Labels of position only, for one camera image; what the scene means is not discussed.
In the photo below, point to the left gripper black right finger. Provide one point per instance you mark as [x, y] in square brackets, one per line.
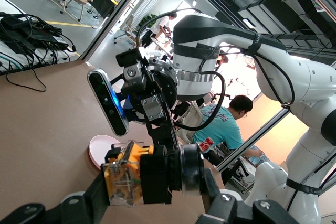
[218, 208]

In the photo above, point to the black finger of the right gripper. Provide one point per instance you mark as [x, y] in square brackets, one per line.
[160, 133]
[176, 137]

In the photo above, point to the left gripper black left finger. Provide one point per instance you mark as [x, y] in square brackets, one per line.
[92, 203]

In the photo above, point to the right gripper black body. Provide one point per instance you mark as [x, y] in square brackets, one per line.
[160, 87]

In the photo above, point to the orange push button switch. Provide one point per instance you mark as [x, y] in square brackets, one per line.
[152, 179]

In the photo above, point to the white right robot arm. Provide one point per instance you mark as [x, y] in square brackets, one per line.
[288, 77]

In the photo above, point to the white tote bag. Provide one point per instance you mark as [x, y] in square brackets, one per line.
[189, 121]

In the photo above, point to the red drink can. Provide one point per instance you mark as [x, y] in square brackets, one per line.
[207, 144]

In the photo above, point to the person in teal shirt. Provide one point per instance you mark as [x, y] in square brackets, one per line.
[220, 127]

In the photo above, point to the pink round plate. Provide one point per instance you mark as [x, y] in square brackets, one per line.
[98, 150]

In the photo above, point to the person in white shirt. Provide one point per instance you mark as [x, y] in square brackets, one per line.
[161, 24]

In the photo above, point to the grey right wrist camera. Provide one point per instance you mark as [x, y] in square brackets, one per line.
[110, 103]

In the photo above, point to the aluminium frame post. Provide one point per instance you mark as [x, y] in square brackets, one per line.
[252, 140]

